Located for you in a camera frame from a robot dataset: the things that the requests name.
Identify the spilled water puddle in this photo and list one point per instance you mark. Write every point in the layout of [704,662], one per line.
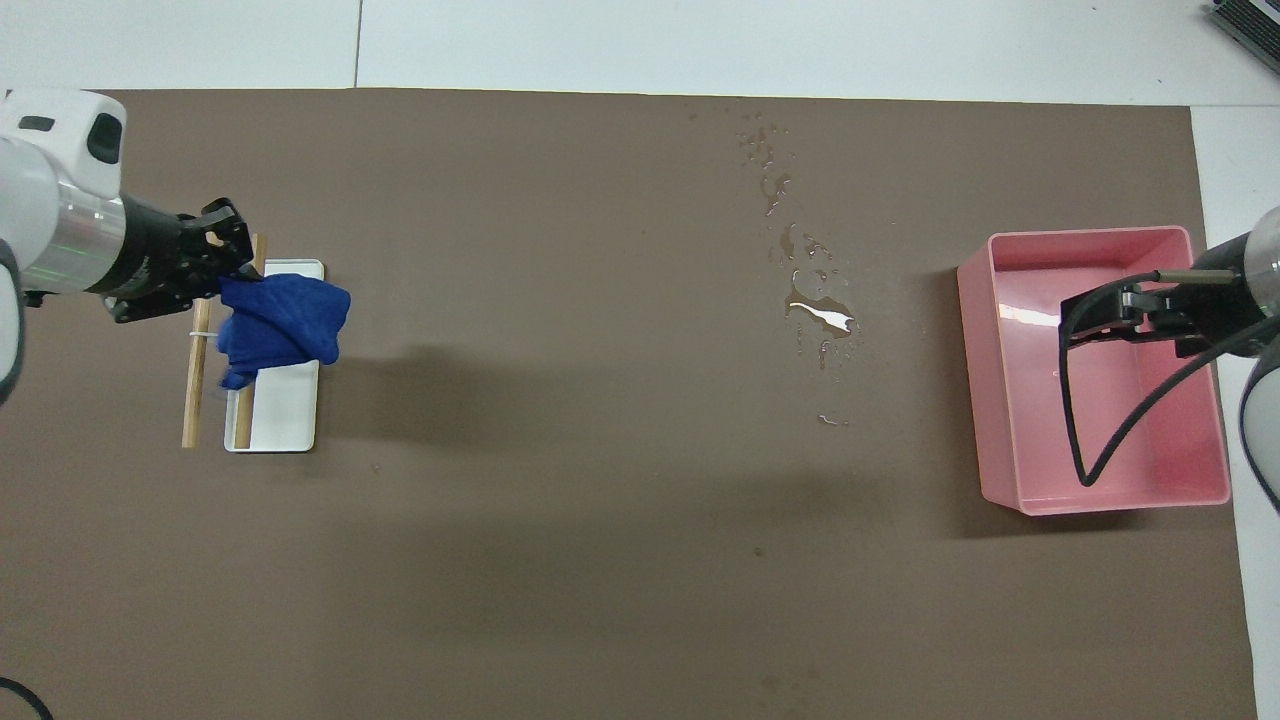
[825,318]

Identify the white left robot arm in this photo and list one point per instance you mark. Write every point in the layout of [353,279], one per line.
[50,200]

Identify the grey ribbed device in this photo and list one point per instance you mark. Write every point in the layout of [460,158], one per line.
[1250,20]

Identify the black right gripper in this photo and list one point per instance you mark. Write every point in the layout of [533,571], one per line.
[1215,310]

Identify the pink plastic bin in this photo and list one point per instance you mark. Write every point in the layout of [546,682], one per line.
[1040,420]

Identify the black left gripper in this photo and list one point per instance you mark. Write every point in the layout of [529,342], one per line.
[160,260]

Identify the blue towel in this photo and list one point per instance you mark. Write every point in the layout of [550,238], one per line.
[285,320]

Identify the long wooden rack dowel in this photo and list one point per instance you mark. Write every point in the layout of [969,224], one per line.
[192,400]

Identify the brown table mat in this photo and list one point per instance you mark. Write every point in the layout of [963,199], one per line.
[600,550]

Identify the white towel rack base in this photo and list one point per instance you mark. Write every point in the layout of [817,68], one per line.
[290,410]

